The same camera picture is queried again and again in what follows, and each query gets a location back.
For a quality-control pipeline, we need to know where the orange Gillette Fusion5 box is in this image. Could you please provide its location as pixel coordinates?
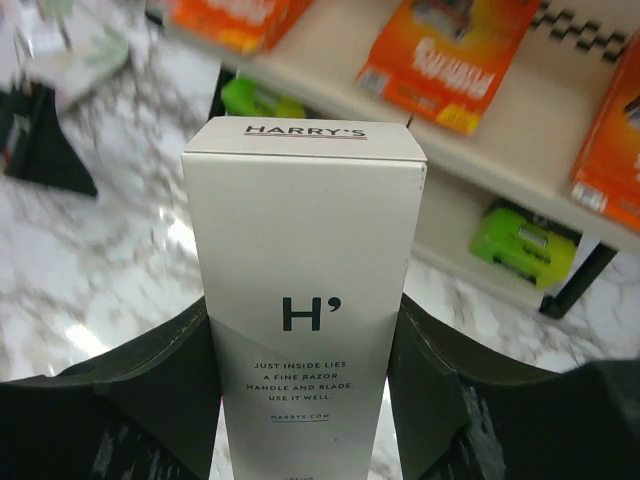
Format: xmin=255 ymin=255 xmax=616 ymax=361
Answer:
xmin=570 ymin=34 xmax=640 ymax=231

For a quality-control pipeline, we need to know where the white leaf-print tray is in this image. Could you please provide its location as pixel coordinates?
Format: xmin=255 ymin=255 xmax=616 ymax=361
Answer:
xmin=1 ymin=1 xmax=129 ymax=112

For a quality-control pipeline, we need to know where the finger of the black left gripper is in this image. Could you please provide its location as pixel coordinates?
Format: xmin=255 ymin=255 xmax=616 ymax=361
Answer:
xmin=1 ymin=82 xmax=98 ymax=198

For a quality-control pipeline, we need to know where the black green razor box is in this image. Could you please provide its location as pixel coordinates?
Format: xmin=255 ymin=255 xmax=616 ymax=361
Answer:
xmin=469 ymin=198 xmax=582 ymax=290
xmin=221 ymin=77 xmax=307 ymax=119

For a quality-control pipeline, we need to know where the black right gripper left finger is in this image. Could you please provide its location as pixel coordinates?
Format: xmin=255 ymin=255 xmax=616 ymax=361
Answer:
xmin=1 ymin=300 xmax=221 ymax=479

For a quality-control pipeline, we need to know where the white black small box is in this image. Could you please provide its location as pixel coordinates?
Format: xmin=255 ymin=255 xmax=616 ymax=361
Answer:
xmin=181 ymin=116 xmax=427 ymax=479

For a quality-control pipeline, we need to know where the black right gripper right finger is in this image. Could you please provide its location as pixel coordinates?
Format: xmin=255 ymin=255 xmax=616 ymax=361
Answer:
xmin=388 ymin=298 xmax=639 ymax=479

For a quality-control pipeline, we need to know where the beige black three-tier shelf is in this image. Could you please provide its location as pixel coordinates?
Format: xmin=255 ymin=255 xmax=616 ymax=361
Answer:
xmin=166 ymin=1 xmax=639 ymax=318

